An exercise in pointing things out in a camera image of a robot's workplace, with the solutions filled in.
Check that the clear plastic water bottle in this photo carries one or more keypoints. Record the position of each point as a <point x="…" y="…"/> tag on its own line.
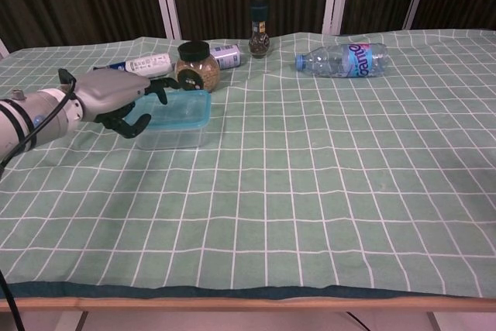
<point x="337" y="60"/>

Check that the white and blue drink can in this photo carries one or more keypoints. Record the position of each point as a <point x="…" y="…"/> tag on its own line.
<point x="228" y="56"/>

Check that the spice grinder bottle dark cap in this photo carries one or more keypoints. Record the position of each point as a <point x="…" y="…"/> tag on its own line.
<point x="259" y="42"/>

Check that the dark teal under cloth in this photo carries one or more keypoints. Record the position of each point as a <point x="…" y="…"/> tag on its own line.
<point x="232" y="292"/>

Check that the blue translucent plastic lid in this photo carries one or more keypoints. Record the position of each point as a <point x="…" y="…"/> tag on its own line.
<point x="182" y="110"/>

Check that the transparent plastic container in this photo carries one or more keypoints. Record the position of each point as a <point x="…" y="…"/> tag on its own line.
<point x="174" y="139"/>

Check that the white spray can blue cap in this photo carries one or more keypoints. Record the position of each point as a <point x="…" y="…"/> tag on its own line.
<point x="149" y="63"/>

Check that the round grain jar black lid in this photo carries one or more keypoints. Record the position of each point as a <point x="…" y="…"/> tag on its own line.
<point x="203" y="71"/>

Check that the green checked tablecloth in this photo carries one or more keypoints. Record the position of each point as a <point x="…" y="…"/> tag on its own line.
<point x="310" y="172"/>

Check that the wooden table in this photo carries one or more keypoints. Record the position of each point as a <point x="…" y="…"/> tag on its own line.
<point x="232" y="304"/>

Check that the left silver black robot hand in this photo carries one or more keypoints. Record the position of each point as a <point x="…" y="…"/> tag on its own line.
<point x="108" y="94"/>

